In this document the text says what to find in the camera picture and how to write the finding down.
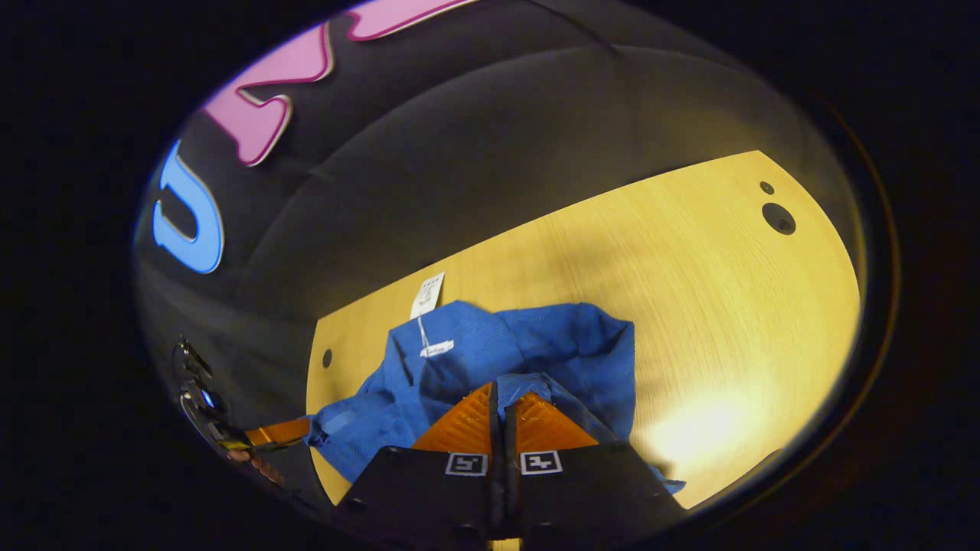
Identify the black backdrop cloth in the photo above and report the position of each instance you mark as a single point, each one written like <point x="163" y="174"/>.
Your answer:
<point x="459" y="153"/>

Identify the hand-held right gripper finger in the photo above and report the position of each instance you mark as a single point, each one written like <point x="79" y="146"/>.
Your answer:
<point x="493" y="436"/>
<point x="511" y="436"/>

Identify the blue knitted garment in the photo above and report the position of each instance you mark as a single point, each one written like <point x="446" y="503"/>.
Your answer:
<point x="536" y="344"/>

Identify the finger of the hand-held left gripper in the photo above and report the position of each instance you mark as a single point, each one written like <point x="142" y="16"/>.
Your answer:
<point x="279" y="431"/>

